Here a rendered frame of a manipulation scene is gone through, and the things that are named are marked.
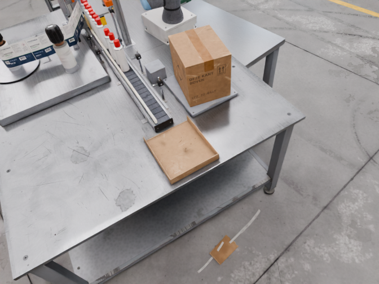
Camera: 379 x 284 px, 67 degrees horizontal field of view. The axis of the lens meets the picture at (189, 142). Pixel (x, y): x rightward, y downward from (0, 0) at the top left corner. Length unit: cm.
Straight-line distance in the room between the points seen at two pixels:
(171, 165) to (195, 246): 84
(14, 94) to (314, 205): 212
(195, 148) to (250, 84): 55
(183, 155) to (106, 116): 54
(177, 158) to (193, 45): 58
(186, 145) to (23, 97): 106
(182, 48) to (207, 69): 18
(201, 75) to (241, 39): 71
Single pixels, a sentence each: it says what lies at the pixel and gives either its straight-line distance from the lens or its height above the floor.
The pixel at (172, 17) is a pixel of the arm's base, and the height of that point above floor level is 98.
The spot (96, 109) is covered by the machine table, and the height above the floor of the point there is 83.
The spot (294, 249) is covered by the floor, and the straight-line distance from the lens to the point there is 211.
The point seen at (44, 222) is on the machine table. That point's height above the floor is 83.
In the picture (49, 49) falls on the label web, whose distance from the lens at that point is 215.
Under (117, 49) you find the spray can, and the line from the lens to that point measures 176.
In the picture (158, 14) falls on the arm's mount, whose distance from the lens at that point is 222.
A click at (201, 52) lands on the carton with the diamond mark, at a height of 112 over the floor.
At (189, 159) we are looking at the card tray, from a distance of 137.
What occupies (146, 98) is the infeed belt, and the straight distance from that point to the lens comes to 163.
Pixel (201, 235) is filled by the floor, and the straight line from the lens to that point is 208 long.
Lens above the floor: 196
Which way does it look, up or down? 52 degrees down
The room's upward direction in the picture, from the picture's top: 9 degrees counter-clockwise
